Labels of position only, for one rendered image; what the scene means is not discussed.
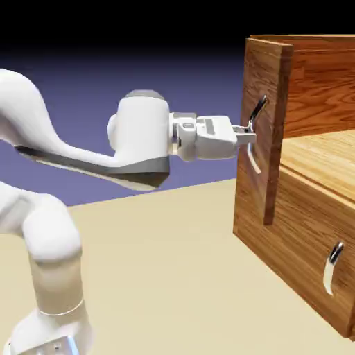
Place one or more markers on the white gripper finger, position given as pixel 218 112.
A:
pixel 241 129
pixel 246 138

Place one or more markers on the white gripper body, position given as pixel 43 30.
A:
pixel 216 141

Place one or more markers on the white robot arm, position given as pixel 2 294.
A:
pixel 138 133

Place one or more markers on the tall wooden door front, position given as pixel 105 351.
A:
pixel 258 69

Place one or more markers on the wooden cabinet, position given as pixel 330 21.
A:
pixel 319 105

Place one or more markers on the wide wooden drawer front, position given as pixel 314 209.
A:
pixel 302 238

